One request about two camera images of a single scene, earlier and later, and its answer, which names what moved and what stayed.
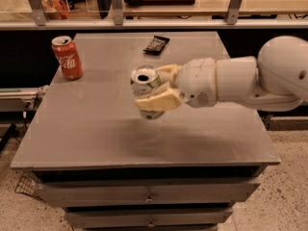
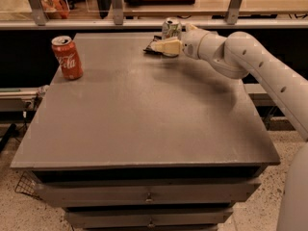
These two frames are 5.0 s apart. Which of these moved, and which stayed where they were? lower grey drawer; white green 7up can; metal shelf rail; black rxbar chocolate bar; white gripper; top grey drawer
Moved: white gripper; white green 7up can
Stayed: black rxbar chocolate bar; lower grey drawer; metal shelf rail; top grey drawer
